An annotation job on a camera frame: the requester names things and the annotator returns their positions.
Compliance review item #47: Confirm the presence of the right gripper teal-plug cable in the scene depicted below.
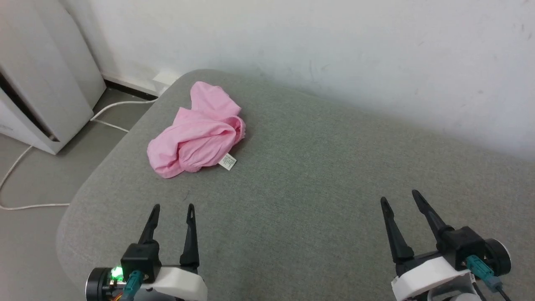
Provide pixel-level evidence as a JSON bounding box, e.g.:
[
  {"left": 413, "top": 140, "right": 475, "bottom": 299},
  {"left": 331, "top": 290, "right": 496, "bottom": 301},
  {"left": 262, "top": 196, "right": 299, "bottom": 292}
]
[{"left": 465, "top": 255, "right": 512, "bottom": 301}]

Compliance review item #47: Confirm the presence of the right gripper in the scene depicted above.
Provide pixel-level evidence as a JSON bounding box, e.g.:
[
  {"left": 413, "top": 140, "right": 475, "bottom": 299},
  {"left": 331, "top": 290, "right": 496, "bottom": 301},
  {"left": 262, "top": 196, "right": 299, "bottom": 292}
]
[{"left": 380, "top": 189, "right": 512, "bottom": 301}]

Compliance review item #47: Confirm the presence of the left gripper teal-plug cable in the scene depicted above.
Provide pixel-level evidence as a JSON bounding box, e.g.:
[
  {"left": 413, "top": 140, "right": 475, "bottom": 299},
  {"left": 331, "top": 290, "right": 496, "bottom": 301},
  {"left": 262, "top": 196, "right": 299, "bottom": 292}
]
[{"left": 122, "top": 270, "right": 145, "bottom": 301}]

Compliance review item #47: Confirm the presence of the pink garment with white label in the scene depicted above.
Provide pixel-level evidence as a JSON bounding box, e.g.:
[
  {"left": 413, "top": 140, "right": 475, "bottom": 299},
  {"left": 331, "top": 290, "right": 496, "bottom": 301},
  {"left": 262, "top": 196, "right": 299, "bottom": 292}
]
[{"left": 147, "top": 81, "right": 246, "bottom": 179}]

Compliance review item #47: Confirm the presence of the grey fabric sofa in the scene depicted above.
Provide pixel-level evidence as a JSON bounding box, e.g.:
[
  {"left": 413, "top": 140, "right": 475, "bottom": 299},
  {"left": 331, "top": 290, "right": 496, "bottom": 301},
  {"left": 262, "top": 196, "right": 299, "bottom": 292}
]
[{"left": 56, "top": 69, "right": 535, "bottom": 301}]

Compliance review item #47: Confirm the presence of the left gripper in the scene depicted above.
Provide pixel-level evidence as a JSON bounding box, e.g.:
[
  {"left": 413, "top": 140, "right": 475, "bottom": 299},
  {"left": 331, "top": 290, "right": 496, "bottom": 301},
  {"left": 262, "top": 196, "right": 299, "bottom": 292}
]
[{"left": 86, "top": 203, "right": 208, "bottom": 301}]

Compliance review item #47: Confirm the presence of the white appliance cabinet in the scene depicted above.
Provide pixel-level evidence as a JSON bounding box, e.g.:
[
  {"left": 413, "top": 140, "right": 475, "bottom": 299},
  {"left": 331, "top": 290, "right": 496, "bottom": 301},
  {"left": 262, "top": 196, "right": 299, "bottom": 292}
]
[{"left": 0, "top": 0, "right": 107, "bottom": 155}]

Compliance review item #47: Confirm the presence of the white floor cable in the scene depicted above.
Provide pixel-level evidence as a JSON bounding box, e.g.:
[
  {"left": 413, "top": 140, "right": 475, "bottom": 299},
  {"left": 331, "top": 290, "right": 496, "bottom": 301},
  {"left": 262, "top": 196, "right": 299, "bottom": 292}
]
[{"left": 0, "top": 99, "right": 158, "bottom": 210}]

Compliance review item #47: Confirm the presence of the gripper teal-plug cable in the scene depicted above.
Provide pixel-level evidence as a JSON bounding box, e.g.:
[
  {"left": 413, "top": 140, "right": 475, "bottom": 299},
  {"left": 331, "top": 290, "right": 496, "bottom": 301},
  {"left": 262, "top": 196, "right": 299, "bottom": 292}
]
[
  {"left": 122, "top": 270, "right": 145, "bottom": 301},
  {"left": 465, "top": 255, "right": 512, "bottom": 301}
]

